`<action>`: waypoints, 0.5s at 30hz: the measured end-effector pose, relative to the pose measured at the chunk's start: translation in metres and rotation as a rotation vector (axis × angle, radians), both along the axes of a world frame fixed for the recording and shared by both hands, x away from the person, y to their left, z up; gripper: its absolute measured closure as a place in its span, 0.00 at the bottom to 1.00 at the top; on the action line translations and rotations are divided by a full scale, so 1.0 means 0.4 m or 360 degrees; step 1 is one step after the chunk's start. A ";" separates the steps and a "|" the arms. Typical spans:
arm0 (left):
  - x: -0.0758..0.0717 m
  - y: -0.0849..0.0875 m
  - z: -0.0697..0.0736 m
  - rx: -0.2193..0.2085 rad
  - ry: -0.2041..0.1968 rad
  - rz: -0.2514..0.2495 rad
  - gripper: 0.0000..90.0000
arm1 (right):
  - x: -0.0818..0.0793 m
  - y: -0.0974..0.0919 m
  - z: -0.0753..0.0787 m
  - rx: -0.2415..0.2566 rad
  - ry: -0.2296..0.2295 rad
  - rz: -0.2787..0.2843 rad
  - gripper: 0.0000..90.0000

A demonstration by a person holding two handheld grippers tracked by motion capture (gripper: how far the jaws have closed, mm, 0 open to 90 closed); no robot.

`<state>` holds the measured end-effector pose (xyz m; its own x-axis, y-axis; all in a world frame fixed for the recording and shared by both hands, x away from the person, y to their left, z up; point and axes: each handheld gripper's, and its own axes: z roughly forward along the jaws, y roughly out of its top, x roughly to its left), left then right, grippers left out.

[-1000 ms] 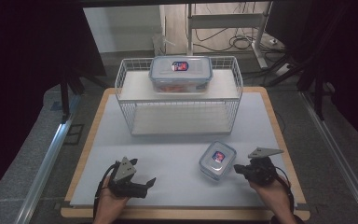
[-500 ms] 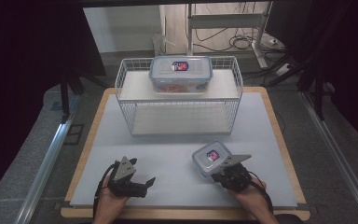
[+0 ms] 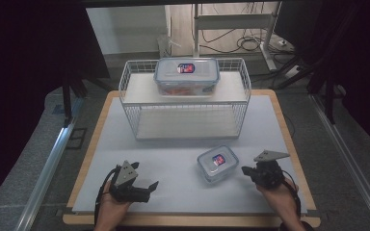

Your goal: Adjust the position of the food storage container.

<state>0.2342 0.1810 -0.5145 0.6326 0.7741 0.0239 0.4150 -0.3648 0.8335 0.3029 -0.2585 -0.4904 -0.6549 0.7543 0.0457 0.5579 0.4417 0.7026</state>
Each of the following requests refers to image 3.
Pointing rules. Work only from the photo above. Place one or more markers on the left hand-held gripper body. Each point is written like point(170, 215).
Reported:
point(126, 184)

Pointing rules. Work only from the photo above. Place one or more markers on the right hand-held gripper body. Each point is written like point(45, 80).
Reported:
point(269, 174)

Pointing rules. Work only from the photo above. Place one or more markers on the small clear lidded food container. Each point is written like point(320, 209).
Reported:
point(217, 163)

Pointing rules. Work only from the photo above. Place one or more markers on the large clear lidded food container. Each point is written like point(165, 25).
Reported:
point(186, 75)

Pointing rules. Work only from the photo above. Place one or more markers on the person's right hand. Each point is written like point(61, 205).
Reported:
point(284, 202)

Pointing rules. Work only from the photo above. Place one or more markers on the person's left hand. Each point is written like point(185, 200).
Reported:
point(110, 211)

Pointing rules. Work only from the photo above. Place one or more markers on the pale grey table mat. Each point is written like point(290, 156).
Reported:
point(179, 166)

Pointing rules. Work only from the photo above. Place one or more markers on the black square floor plate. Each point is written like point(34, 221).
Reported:
point(76, 138)

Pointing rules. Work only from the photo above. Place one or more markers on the black tripod stand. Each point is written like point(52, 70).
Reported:
point(69, 93)

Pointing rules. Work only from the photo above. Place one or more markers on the black metal stand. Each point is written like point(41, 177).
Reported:
point(329, 93)

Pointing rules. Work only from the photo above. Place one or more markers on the white power strip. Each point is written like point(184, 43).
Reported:
point(293, 72)

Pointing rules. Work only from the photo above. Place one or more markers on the aluminium rail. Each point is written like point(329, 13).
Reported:
point(350, 160)
point(49, 170)

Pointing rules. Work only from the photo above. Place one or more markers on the white metal desk frame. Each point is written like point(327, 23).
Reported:
point(234, 21)

